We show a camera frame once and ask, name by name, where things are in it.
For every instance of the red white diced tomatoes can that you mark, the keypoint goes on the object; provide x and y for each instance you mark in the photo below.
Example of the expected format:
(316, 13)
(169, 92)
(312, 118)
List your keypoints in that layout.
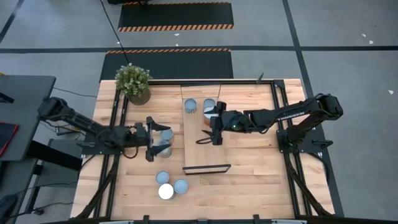
(209, 102)

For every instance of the sliced carrots can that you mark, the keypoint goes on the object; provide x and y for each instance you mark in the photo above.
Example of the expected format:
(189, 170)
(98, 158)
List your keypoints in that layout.
(190, 105)

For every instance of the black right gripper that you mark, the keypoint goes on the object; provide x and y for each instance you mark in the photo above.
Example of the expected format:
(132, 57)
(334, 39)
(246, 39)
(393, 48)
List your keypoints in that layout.
(231, 119)

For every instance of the black mat with hazard stripes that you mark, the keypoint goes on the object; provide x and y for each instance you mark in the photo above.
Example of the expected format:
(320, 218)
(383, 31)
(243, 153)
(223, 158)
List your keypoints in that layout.
(169, 65)
(175, 15)

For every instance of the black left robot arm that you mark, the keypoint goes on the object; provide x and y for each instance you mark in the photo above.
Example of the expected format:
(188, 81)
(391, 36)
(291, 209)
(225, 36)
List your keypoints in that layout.
(77, 119)

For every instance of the grey desk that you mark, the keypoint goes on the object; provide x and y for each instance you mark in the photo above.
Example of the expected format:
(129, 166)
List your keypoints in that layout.
(25, 109)

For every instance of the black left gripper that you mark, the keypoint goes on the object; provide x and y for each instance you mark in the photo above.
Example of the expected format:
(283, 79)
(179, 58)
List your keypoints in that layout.
(141, 135)

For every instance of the black frame bracket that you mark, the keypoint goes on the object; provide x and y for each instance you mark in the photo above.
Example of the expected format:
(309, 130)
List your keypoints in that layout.
(145, 219)
(256, 218)

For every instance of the black desk base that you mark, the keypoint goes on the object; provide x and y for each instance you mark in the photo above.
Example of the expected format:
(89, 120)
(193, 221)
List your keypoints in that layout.
(56, 154)

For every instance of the artificial plant in striped pot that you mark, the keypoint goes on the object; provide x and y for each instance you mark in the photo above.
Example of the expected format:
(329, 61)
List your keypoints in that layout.
(133, 81)

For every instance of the red edged black tablet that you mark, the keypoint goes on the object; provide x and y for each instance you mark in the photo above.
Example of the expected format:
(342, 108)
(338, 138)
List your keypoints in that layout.
(6, 137)

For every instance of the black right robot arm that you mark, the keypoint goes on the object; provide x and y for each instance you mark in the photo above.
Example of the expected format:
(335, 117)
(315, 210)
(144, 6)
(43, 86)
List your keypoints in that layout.
(295, 112)

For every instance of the blue yellow tomato can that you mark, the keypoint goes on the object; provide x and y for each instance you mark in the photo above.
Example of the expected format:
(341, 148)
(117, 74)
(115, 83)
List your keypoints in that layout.
(167, 135)

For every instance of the white light bar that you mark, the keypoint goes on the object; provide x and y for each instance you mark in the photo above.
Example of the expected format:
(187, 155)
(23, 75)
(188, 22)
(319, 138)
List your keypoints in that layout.
(116, 222)
(289, 222)

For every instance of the orange peaches can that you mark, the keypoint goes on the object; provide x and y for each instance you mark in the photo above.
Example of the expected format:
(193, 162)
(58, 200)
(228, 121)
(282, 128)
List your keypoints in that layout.
(162, 177)

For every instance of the pink teal chicken soup can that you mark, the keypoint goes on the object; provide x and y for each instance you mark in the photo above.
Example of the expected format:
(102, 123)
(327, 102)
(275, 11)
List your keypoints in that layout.
(181, 186)

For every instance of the black framed wooden shelf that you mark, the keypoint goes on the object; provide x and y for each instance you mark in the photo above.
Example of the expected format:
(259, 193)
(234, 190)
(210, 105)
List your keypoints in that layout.
(202, 146)

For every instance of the black aluminium table frame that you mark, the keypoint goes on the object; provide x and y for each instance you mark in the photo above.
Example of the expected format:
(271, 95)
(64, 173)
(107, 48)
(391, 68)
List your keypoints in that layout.
(277, 93)

